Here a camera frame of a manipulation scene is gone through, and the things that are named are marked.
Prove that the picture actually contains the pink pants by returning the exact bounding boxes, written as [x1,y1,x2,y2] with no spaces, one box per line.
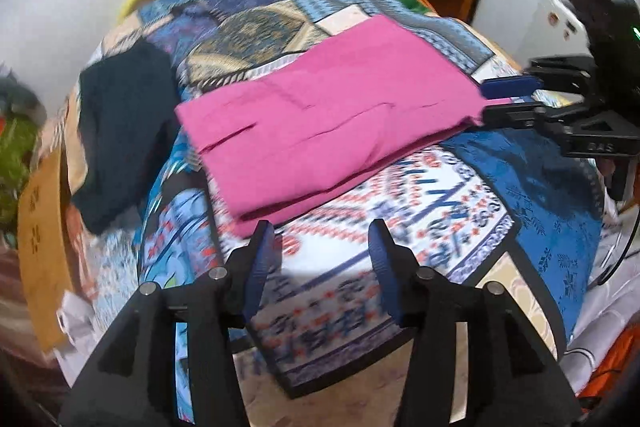
[176,15,487,237]

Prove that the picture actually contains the patchwork patterned bedspread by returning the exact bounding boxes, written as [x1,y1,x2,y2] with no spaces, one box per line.
[74,0,606,425]

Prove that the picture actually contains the wooden stool with cutouts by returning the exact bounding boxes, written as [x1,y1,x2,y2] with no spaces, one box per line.
[17,147,79,353]

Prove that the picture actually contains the green patterned storage bag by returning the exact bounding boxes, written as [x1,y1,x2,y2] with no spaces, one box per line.
[0,115,38,248]

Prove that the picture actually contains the dark navy folded garment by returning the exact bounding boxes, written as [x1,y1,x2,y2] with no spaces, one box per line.
[72,39,180,235]

